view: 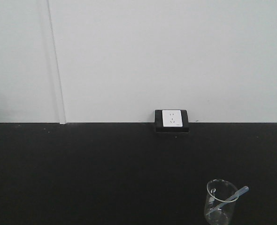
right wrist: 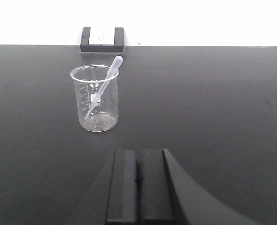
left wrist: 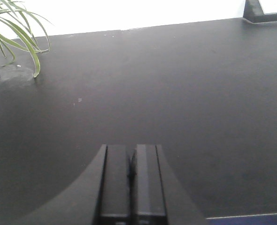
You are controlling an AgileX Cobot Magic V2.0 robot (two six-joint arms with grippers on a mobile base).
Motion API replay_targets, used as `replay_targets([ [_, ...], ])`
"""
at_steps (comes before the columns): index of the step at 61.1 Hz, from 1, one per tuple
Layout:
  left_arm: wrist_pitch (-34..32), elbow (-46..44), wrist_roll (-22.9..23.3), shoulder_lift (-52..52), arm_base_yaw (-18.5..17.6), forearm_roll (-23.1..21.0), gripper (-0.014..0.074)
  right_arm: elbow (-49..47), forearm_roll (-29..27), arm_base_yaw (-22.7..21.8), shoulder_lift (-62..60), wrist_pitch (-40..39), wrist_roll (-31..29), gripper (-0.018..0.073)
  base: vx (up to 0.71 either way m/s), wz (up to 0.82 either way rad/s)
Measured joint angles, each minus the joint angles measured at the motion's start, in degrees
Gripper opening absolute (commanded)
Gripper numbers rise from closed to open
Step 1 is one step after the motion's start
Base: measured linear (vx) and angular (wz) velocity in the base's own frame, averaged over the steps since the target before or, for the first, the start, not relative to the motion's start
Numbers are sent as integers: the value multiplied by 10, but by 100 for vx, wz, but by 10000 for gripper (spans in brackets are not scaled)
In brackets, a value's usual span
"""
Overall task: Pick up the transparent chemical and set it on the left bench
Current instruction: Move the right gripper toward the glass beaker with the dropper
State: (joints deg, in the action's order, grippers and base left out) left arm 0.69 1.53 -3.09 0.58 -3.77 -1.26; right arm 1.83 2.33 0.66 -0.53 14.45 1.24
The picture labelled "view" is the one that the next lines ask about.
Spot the translucent plastic stirring rod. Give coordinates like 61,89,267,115
207,186,249,215

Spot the black socket mounting box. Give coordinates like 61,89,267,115
154,110,189,133

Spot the clear glass beaker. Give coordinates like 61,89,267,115
204,179,238,225

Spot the white wall power socket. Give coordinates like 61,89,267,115
162,110,183,128

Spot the white wall cable conduit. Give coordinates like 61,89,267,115
45,0,67,125

